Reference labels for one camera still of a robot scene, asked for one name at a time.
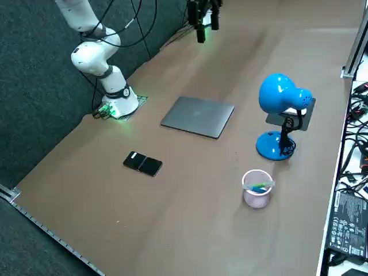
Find blue desk lamp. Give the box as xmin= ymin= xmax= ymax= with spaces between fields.
xmin=255 ymin=72 xmax=313 ymax=161

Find grey laptop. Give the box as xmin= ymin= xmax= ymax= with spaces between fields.
xmin=160 ymin=95 xmax=236 ymax=140

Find black mouse pad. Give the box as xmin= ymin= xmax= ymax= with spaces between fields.
xmin=265 ymin=97 xmax=317 ymax=132

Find black folding phone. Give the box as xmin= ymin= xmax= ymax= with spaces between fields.
xmin=122 ymin=150 xmax=163 ymax=178

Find pink mesh pen cup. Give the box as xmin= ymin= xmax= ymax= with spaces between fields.
xmin=241 ymin=169 xmax=275 ymax=209

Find black labelled power adapter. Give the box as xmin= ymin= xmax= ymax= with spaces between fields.
xmin=327 ymin=189 xmax=368 ymax=259

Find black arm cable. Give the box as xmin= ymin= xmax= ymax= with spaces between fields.
xmin=97 ymin=0 xmax=159 ymax=49

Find black base cables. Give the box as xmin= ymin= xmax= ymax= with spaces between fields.
xmin=91 ymin=68 xmax=114 ymax=119

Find black bundled lamp cord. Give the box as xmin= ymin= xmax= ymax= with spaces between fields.
xmin=278 ymin=116 xmax=297 ymax=158

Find aluminium camera post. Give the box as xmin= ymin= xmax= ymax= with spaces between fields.
xmin=341 ymin=0 xmax=368 ymax=79

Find aluminium table edge rail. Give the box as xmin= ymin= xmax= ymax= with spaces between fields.
xmin=0 ymin=183 xmax=105 ymax=276

